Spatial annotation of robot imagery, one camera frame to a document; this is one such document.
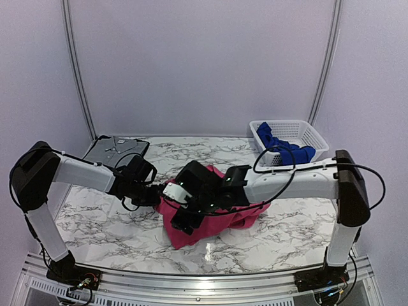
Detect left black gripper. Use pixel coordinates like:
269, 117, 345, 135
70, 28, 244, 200
129, 181, 161, 207

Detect pink trousers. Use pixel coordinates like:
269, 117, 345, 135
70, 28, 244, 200
156, 161, 269, 249

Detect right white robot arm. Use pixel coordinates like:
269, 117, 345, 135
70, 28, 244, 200
163, 150, 381, 286

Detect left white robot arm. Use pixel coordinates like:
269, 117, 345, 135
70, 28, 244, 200
8, 141, 161, 284

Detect white plastic laundry basket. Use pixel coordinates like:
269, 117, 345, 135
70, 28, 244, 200
249, 120, 329, 166

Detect folded grey polo shirt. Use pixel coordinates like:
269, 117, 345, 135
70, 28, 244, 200
84, 135, 150, 168

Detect blue garment in basket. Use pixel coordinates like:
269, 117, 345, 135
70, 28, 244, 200
256, 122, 316, 166

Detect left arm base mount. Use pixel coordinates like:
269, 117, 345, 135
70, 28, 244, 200
47, 261, 101, 290

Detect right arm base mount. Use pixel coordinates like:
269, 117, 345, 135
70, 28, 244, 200
294, 264, 349, 292

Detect aluminium front frame rail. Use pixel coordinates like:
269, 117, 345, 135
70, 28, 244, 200
11, 253, 384, 305

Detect right aluminium corner post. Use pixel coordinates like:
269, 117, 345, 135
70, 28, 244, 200
307, 0, 344, 126

